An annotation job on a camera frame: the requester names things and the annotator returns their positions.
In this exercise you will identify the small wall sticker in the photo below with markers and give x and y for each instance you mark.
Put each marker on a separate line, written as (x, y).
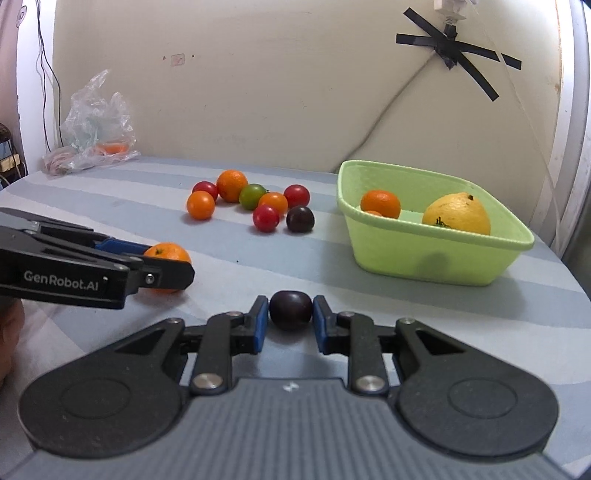
(178, 59)

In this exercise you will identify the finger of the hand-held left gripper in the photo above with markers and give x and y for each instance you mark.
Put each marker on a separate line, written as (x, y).
(166, 275)
(120, 246)

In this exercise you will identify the small orange object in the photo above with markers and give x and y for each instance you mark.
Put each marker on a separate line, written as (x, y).
(111, 148)

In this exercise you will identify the aluminium frame glass door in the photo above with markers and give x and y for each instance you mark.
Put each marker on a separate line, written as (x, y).
(577, 115)

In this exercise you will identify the person's left hand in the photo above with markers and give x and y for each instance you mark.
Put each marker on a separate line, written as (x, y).
(9, 341)

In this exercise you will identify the green grape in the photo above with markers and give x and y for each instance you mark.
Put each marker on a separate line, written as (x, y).
(250, 196)

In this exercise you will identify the small mandarin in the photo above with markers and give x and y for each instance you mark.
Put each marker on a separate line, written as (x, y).
(380, 204)
(168, 252)

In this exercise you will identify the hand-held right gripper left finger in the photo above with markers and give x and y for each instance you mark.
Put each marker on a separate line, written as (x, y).
(259, 323)

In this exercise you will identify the round orange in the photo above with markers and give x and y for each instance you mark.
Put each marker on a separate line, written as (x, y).
(232, 185)

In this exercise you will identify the red cherry tomato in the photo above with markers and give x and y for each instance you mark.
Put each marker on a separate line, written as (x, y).
(266, 218)
(296, 195)
(205, 189)

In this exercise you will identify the large yellow citrus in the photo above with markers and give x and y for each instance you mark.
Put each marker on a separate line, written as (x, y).
(457, 214)

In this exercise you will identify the long black tape strip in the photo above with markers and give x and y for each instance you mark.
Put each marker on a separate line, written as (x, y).
(475, 76)
(420, 40)

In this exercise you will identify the orange cherry tomato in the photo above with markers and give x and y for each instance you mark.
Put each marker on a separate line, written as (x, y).
(201, 205)
(273, 201)

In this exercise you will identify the striped grey tablecloth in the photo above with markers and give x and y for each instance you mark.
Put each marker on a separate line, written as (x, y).
(115, 207)

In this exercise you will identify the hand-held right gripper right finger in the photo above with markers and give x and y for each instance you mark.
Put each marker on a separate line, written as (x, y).
(321, 323)

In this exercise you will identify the light green plastic basket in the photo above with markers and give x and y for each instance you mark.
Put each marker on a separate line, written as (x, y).
(415, 261)

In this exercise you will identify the crumpled clear plastic bag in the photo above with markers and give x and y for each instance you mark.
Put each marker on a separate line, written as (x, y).
(92, 120)

